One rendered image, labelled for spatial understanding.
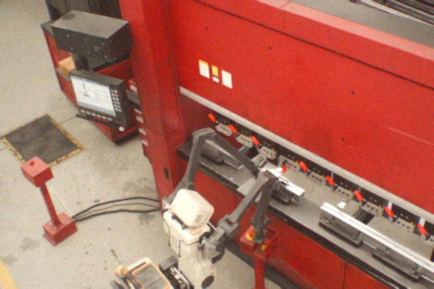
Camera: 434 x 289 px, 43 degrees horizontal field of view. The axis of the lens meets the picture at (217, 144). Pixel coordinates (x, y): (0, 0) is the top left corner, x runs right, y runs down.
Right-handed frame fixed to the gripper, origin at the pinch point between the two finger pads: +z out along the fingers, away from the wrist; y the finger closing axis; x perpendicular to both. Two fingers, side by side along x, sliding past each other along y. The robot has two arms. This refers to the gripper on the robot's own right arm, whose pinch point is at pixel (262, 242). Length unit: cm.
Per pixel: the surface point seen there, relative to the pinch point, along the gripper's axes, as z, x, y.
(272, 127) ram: -54, 14, 52
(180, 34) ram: -91, 92, 74
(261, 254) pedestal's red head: 8.7, -0.9, -4.7
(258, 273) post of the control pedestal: 35.8, 4.6, -8.0
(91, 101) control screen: -56, 147, 20
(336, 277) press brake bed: 28, -47, 11
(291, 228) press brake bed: 9.6, -8.9, 21.7
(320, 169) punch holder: -42, -24, 43
